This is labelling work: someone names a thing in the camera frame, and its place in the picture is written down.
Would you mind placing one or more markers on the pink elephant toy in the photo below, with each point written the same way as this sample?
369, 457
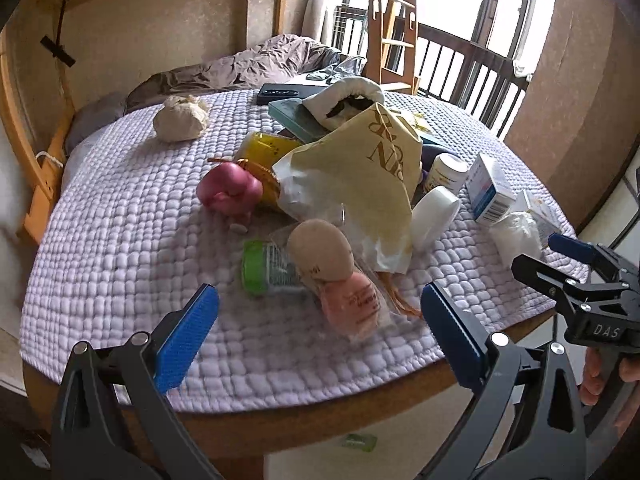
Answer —
230, 190

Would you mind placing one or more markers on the beige crumpled paper ball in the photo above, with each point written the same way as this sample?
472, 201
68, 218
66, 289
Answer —
181, 118

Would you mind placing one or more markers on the wooden bed ladder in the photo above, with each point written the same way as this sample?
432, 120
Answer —
392, 34

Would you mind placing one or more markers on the white blue medicine box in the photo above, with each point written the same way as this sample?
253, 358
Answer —
490, 192

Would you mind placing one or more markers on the wooden bunk bed frame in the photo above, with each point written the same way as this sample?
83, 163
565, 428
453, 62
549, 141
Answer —
128, 242

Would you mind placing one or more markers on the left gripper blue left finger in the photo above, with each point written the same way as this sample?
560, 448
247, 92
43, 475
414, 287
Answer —
179, 337

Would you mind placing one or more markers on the grey cloth on bed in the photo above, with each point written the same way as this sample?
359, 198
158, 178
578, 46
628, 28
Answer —
349, 67

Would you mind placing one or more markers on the white orange vitamin box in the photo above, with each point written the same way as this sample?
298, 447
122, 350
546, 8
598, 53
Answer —
544, 217

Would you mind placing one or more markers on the white pill bottle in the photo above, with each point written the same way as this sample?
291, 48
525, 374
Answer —
448, 171

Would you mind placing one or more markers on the black remote control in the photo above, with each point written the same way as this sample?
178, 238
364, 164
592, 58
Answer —
275, 92

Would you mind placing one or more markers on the white black fabric item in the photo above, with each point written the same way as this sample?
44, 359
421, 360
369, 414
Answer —
343, 100

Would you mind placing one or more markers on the green lid gum bottle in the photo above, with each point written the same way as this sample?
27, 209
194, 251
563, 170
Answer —
265, 270

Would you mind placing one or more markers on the white plastic bag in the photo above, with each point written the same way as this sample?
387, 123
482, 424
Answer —
516, 234

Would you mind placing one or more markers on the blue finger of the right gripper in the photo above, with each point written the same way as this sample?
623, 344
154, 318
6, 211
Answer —
566, 292
599, 258

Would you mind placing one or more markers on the yellow plastic container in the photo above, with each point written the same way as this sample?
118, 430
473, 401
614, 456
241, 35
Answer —
257, 154

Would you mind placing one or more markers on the green Doublemint gum bottle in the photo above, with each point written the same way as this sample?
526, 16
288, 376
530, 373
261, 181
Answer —
360, 442

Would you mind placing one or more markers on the white toilet paper roll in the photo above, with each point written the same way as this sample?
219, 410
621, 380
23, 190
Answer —
432, 216

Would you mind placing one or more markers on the black wall bracket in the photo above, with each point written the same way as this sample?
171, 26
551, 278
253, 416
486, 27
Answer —
53, 45

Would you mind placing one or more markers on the dark balcony railing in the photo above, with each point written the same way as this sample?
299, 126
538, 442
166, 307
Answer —
449, 69

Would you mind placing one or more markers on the person's right hand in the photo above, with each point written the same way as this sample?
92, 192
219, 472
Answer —
593, 384

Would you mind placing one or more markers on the brown rumpled duvet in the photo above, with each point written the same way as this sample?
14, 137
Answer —
274, 61

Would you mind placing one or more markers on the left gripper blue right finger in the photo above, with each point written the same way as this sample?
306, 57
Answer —
459, 334

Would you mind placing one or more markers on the dark purple round object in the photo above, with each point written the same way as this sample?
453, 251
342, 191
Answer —
430, 151

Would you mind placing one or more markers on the teal blue flat box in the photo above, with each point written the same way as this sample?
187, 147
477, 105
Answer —
294, 117

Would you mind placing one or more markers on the grey pillow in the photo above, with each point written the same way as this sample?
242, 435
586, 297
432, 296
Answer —
94, 116

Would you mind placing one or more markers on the lavender quilted blanket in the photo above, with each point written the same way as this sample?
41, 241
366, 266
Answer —
464, 260

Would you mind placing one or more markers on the yellow paper shopping bag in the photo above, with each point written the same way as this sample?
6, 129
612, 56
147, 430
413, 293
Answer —
362, 175

